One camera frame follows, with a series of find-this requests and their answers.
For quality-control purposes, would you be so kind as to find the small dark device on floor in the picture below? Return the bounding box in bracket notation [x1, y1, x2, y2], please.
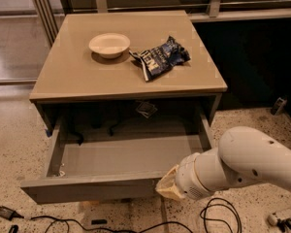
[271, 97, 287, 116]

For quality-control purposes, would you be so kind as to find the blue crumpled snack bag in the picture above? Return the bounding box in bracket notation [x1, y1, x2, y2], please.
[129, 36, 190, 82]

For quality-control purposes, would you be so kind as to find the white power strip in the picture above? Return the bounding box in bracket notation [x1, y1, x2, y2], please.
[268, 208, 291, 226]

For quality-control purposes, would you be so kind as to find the black floor cable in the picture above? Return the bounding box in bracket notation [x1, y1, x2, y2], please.
[28, 215, 194, 233]

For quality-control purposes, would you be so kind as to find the grey top drawer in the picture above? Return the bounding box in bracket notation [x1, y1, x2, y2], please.
[20, 110, 213, 204]

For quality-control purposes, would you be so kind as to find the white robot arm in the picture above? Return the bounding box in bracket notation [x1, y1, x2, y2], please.
[156, 126, 291, 201]

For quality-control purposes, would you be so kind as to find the looped black cable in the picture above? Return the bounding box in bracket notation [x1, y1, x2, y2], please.
[199, 197, 243, 233]

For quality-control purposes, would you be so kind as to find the small packet inside drawer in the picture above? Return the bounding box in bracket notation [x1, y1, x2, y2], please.
[136, 101, 157, 118]

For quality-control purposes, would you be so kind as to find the grey cabinet with tan top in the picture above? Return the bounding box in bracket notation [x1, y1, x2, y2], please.
[30, 11, 227, 130]

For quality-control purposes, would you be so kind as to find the white bowl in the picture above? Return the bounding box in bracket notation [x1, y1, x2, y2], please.
[88, 33, 130, 59]

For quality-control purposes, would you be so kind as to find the black power adapter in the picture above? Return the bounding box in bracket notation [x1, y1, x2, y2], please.
[0, 206, 22, 220]

